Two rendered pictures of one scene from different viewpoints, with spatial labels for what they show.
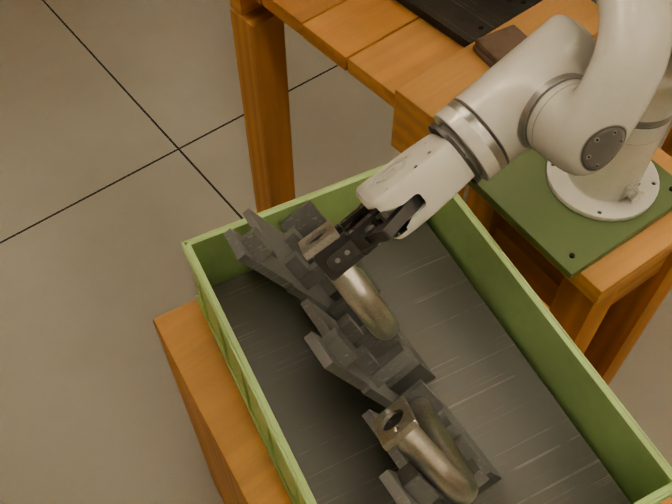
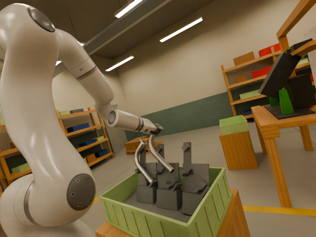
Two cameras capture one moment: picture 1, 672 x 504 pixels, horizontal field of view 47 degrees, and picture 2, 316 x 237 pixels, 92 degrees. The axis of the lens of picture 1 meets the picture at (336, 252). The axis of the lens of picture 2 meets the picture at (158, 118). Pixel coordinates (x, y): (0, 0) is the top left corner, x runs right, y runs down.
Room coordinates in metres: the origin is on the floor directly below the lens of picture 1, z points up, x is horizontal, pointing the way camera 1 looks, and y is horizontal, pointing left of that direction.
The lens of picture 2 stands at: (1.31, -0.32, 1.36)
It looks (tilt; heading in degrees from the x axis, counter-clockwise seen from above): 3 degrees down; 158
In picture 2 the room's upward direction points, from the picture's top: 16 degrees counter-clockwise
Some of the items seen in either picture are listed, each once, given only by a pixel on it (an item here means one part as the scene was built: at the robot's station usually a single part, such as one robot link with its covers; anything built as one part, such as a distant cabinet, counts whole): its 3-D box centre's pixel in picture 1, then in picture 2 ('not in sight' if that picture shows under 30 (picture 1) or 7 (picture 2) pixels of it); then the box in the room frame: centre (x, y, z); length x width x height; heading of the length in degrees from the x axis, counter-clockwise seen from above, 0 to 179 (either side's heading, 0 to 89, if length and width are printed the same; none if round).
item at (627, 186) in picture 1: (617, 141); not in sight; (0.87, -0.46, 0.96); 0.19 x 0.19 x 0.18
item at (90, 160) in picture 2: not in sight; (64, 144); (-4.31, -1.34, 1.12); 3.01 x 0.54 x 2.23; 128
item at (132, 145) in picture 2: not in sight; (143, 144); (-4.42, 1.12, 0.22); 1.20 x 0.81 x 0.44; 33
